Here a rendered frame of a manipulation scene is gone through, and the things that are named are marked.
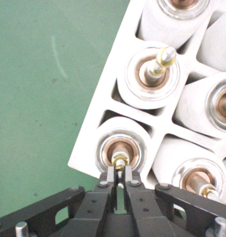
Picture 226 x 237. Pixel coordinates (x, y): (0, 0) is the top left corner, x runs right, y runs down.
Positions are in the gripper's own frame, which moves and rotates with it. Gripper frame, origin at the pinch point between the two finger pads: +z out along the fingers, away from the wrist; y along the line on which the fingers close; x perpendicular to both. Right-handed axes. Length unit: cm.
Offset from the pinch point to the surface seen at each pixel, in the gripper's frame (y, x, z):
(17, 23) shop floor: -29, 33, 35
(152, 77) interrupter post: 4.4, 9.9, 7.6
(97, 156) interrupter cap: -3.2, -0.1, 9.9
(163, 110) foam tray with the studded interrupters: 8.0, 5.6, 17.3
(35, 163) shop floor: -26.0, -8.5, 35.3
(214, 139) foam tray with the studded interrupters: 17.5, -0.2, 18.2
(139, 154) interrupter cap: 2.7, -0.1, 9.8
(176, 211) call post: 13.8, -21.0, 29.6
